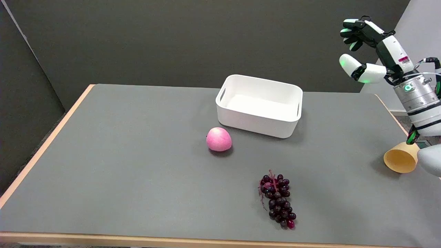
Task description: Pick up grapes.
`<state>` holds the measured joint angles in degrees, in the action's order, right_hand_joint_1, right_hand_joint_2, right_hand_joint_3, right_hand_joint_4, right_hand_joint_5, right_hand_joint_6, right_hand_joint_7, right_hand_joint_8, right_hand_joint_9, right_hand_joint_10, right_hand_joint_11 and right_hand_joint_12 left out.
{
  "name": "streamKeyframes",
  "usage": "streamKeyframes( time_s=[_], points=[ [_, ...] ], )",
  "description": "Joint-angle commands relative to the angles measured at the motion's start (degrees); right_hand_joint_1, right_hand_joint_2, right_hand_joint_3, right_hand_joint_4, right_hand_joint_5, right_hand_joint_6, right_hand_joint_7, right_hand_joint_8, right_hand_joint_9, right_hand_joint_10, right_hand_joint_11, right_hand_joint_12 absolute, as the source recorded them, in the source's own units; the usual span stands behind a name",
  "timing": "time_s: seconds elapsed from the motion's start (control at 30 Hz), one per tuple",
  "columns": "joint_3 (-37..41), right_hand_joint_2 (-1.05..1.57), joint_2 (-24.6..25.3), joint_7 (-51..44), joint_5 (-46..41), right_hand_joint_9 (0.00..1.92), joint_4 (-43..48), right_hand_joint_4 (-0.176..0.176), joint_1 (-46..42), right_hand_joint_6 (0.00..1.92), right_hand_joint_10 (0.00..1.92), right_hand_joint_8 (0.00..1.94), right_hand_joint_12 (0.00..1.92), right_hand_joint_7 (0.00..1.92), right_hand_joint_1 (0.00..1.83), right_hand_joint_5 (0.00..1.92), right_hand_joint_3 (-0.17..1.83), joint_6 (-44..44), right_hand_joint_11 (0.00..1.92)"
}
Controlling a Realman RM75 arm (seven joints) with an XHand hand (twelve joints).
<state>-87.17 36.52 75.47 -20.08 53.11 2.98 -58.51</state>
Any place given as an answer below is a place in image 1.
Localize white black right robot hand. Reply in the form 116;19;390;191
339;16;415;85

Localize pink apple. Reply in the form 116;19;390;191
206;127;232;152

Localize dark purple grape bunch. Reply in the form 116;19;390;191
258;170;297;230

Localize grey table mat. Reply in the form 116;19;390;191
0;84;441;248

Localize yellow paper cup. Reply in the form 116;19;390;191
383;142;420;174

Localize white plastic storage bin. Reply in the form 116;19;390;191
216;74;303;139

